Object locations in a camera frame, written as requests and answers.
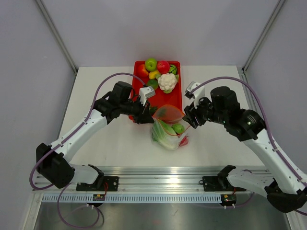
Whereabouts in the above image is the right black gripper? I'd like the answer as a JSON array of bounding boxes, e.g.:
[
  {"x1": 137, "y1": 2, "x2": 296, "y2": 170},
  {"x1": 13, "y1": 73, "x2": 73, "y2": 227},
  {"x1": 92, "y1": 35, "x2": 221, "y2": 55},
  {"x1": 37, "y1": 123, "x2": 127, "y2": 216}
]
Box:
[{"x1": 183, "y1": 93, "x2": 227, "y2": 129}]

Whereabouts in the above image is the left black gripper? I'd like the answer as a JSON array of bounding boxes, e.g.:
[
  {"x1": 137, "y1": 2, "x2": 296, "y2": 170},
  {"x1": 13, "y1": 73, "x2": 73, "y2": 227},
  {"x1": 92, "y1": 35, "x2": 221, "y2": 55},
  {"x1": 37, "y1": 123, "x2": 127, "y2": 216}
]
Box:
[{"x1": 119, "y1": 96, "x2": 154, "y2": 124}]

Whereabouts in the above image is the green cucumber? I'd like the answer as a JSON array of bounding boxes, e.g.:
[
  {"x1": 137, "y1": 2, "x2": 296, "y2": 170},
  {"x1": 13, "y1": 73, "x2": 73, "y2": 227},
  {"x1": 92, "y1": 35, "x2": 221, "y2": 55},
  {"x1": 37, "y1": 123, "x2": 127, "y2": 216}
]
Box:
[{"x1": 172, "y1": 123, "x2": 185, "y2": 135}]

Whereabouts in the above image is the clear zip top bag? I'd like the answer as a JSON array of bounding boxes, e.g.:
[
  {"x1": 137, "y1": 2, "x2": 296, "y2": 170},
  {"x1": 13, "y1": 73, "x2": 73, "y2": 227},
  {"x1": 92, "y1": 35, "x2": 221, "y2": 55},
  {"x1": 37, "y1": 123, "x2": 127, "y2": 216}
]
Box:
[{"x1": 150, "y1": 104, "x2": 190, "y2": 150}]

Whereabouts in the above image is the red bell pepper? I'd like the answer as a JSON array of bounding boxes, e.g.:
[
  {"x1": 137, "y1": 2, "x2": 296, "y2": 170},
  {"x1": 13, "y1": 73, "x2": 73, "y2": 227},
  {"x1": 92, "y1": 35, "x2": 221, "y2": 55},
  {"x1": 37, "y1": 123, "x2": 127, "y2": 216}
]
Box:
[{"x1": 179, "y1": 136, "x2": 189, "y2": 147}]

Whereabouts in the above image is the green lettuce cabbage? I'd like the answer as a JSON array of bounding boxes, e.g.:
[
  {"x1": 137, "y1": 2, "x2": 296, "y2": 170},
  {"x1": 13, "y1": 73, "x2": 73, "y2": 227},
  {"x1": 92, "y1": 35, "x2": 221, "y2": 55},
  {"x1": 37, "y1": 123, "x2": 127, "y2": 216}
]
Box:
[{"x1": 151, "y1": 119, "x2": 179, "y2": 150}]

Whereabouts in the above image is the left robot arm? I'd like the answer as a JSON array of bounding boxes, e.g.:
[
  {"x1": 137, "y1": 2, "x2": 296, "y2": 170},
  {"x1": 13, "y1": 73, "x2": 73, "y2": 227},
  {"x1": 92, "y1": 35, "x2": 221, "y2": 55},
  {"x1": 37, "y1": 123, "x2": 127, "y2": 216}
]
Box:
[{"x1": 36, "y1": 81, "x2": 155, "y2": 191}]

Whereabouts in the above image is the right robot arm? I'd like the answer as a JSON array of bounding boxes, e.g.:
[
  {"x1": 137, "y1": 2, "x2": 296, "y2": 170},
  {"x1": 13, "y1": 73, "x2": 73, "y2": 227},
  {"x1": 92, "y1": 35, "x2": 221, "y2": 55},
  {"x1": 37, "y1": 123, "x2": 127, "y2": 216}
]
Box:
[{"x1": 183, "y1": 82, "x2": 307, "y2": 213}]

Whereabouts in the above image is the orange pineapple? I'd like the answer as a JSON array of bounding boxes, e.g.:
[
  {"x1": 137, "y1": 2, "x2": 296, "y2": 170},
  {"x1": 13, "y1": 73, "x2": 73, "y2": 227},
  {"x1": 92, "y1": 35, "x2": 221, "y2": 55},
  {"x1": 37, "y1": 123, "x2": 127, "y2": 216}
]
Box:
[{"x1": 149, "y1": 106, "x2": 158, "y2": 116}]

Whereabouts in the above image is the green lime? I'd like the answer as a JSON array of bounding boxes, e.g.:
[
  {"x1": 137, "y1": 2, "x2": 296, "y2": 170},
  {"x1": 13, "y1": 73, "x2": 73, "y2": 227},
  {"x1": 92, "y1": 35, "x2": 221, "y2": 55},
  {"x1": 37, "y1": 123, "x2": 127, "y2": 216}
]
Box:
[{"x1": 146, "y1": 79, "x2": 159, "y2": 90}]

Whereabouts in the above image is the white cauliflower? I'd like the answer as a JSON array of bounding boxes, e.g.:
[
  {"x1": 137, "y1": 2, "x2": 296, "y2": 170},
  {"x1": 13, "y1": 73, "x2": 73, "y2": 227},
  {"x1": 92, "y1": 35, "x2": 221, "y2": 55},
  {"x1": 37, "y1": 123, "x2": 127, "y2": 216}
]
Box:
[{"x1": 156, "y1": 73, "x2": 179, "y2": 93}]

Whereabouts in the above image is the yellow pepper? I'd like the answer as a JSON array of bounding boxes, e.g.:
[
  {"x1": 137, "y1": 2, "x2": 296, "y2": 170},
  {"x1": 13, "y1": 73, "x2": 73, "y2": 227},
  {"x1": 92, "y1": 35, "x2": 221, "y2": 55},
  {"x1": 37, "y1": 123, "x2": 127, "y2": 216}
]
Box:
[{"x1": 148, "y1": 69, "x2": 160, "y2": 80}]

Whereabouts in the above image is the red plastic tray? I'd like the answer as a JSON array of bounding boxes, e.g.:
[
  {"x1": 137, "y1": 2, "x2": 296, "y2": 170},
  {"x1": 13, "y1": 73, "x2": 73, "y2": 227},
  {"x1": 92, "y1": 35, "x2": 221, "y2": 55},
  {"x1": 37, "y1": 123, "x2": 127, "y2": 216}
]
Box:
[{"x1": 132, "y1": 61, "x2": 182, "y2": 111}]

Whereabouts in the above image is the red orange peach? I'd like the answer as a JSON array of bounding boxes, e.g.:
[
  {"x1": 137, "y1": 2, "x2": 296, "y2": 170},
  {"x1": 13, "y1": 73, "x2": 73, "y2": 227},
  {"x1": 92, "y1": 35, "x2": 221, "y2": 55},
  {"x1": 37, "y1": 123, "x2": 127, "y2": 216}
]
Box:
[{"x1": 137, "y1": 64, "x2": 149, "y2": 78}]

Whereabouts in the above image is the dark green round vegetable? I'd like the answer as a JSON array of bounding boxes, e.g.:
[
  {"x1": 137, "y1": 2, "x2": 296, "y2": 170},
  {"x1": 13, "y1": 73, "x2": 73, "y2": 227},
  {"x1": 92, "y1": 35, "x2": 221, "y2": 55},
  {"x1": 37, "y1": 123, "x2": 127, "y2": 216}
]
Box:
[{"x1": 168, "y1": 64, "x2": 177, "y2": 75}]

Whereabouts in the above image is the green apple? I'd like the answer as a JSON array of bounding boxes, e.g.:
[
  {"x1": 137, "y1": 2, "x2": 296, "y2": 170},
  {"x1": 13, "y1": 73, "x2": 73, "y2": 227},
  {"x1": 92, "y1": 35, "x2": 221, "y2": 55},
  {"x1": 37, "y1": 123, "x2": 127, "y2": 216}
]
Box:
[{"x1": 144, "y1": 58, "x2": 157, "y2": 72}]

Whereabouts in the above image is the red apple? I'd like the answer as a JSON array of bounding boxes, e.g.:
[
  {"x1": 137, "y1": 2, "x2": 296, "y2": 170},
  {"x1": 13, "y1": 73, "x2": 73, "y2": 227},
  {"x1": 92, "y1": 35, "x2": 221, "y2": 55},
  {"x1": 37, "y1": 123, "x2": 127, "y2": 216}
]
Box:
[{"x1": 157, "y1": 60, "x2": 170, "y2": 74}]

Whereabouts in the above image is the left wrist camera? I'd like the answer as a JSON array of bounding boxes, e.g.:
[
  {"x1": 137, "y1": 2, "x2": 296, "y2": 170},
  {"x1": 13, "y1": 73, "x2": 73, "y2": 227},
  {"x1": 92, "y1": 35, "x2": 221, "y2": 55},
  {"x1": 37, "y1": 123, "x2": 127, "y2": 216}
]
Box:
[{"x1": 139, "y1": 86, "x2": 155, "y2": 106}]

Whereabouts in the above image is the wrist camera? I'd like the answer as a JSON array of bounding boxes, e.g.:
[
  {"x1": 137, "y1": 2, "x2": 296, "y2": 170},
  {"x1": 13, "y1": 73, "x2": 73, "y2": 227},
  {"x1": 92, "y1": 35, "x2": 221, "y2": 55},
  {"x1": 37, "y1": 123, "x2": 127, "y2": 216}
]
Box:
[
  {"x1": 185, "y1": 81, "x2": 205, "y2": 108},
  {"x1": 139, "y1": 86, "x2": 155, "y2": 106}
]

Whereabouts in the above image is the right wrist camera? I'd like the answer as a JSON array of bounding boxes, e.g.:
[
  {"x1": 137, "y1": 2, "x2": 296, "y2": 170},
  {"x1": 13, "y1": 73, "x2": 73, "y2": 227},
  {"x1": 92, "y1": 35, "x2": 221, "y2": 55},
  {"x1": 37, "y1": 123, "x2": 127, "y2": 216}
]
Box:
[{"x1": 185, "y1": 81, "x2": 205, "y2": 108}]

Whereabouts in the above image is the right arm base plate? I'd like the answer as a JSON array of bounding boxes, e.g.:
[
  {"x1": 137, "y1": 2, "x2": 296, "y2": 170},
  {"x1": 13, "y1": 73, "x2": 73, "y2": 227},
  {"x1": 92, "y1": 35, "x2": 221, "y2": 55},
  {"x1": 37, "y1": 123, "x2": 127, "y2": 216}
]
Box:
[{"x1": 199, "y1": 176, "x2": 246, "y2": 192}]

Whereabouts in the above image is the aluminium mounting rail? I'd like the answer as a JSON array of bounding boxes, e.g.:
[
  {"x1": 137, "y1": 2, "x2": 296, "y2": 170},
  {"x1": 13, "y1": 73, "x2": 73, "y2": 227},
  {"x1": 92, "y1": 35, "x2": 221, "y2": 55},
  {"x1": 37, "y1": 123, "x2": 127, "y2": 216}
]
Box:
[{"x1": 32, "y1": 166, "x2": 274, "y2": 204}]

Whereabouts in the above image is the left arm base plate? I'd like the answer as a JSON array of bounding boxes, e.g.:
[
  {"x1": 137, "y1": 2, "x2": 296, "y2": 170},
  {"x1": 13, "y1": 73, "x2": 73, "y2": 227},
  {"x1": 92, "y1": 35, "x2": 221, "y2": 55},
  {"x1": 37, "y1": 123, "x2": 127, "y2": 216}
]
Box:
[{"x1": 76, "y1": 176, "x2": 119, "y2": 192}]

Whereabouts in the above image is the right frame post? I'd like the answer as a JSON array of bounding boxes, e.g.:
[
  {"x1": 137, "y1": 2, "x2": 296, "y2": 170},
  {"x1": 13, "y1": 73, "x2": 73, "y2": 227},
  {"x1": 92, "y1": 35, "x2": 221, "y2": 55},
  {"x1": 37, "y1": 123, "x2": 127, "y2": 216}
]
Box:
[{"x1": 242, "y1": 0, "x2": 287, "y2": 74}]

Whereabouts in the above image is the frame post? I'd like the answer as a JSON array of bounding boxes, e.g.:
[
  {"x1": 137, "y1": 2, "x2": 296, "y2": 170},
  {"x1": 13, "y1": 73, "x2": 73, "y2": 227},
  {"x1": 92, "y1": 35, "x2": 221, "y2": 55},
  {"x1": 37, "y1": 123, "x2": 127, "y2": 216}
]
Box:
[
  {"x1": 242, "y1": 0, "x2": 287, "y2": 74},
  {"x1": 34, "y1": 0, "x2": 78, "y2": 76}
]

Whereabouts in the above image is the left frame post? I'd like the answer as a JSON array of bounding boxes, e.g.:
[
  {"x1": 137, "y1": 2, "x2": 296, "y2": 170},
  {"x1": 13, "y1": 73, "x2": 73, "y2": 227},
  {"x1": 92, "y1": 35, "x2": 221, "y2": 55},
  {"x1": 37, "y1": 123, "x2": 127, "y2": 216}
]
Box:
[{"x1": 34, "y1": 0, "x2": 78, "y2": 76}]

